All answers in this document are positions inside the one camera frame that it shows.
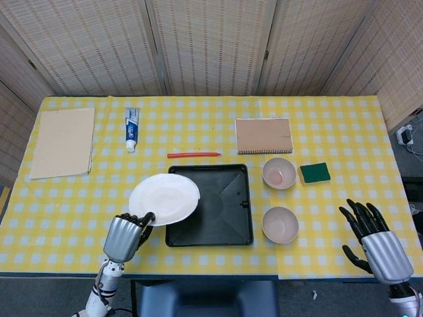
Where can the white round plate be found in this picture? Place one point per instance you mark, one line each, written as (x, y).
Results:
(165, 198)

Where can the green and yellow sponge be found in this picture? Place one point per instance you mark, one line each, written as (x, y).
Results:
(314, 172)

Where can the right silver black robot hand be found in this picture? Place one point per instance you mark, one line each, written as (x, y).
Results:
(386, 254)

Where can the red pencil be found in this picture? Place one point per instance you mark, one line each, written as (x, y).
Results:
(193, 154)

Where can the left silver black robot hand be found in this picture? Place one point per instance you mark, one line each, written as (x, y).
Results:
(122, 237)

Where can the woven bamboo screen panel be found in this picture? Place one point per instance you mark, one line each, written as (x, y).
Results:
(211, 46)
(393, 66)
(16, 115)
(86, 46)
(310, 46)

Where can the beige paper folder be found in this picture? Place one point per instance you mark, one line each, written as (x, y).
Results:
(62, 142)

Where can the white power adapter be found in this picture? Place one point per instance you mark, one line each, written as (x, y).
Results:
(404, 135)

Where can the plain beige bowl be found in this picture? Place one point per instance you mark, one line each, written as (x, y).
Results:
(280, 226)

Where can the black square plastic tray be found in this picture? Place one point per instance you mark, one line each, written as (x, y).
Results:
(224, 214)

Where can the white paper scrap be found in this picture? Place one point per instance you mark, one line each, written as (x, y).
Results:
(315, 295)

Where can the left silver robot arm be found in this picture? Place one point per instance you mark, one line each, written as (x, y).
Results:
(105, 284)

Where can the beige bowl with pink residue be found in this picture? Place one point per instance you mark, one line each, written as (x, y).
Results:
(279, 175)

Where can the brown spiral notebook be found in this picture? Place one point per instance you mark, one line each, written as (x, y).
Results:
(263, 135)

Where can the white blue toothpaste tube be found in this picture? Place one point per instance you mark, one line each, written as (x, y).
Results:
(131, 127)

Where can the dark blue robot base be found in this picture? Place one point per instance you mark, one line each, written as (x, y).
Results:
(208, 298)

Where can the yellow checked tablecloth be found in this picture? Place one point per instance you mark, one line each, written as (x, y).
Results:
(198, 125)

